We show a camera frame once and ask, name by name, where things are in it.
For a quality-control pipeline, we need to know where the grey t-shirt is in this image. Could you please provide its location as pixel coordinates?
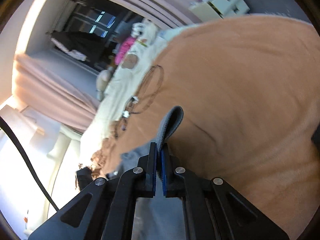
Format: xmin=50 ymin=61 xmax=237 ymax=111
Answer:
xmin=118 ymin=106 xmax=185 ymax=239

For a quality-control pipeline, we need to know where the cream bed sheet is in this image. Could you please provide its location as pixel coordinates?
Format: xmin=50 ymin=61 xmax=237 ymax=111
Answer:
xmin=80 ymin=24 xmax=190 ymax=145

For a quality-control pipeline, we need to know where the pink curtain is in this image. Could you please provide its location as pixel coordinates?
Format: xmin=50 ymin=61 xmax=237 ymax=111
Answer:
xmin=12 ymin=0 xmax=197 ymax=131

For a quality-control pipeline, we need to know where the orange fleece blanket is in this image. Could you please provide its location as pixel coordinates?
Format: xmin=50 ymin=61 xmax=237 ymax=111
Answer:
xmin=92 ymin=15 xmax=319 ymax=239

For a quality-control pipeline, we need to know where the pink plush toy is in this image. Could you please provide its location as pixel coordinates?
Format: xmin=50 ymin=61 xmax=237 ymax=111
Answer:
xmin=114 ymin=36 xmax=136 ymax=65

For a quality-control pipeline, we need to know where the white bedside cabinet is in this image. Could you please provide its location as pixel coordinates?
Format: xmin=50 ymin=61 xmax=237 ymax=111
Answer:
xmin=189 ymin=0 xmax=249 ymax=22

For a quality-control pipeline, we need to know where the black cable on bed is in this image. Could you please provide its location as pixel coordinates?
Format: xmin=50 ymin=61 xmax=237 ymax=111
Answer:
xmin=113 ymin=64 xmax=165 ymax=138

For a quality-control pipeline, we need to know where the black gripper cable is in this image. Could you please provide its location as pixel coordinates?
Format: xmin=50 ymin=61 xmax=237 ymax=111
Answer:
xmin=0 ymin=116 xmax=60 ymax=212

